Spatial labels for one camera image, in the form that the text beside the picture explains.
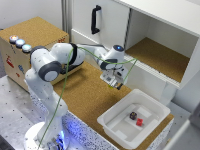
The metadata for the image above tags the purple block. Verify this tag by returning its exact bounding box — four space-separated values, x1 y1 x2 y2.
129 111 138 121

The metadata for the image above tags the red button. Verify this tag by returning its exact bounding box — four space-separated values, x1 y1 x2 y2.
8 34 20 45

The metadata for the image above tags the yellow block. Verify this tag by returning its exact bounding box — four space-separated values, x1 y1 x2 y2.
107 84 116 91

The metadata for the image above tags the blue button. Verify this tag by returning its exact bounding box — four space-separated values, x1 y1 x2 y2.
15 38 26 48

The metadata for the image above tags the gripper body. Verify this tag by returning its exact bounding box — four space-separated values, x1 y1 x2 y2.
99 65 126 90

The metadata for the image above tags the white cabinet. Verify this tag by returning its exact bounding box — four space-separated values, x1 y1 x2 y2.
68 0 200 108

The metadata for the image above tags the pink block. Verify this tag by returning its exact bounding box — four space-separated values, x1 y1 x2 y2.
135 118 145 127

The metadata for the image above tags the wooden drawer box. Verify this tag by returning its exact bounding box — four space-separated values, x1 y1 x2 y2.
0 16 85 92

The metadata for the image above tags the black door handle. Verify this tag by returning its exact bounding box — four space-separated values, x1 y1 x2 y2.
90 4 103 36

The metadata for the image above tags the green cable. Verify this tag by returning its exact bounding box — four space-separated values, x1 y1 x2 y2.
36 45 138 150

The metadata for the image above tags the white plastic box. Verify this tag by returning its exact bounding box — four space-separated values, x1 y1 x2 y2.
96 88 172 150

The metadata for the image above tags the white sliding door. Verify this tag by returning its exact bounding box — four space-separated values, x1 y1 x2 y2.
71 0 131 50

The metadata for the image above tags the green button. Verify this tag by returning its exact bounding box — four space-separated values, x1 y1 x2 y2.
21 43 33 54

